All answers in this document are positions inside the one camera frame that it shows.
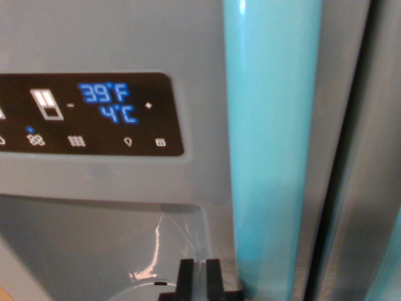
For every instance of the grey fridge door with dispenser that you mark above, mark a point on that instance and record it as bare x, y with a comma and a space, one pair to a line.
109, 37

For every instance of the black temperature display panel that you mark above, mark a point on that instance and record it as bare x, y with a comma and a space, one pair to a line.
94, 144

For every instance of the grey fridge door with logo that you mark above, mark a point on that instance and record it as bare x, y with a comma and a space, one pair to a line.
376, 156

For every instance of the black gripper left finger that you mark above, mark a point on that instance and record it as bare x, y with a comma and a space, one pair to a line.
185, 282

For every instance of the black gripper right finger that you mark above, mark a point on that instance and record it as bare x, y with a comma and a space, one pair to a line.
214, 282

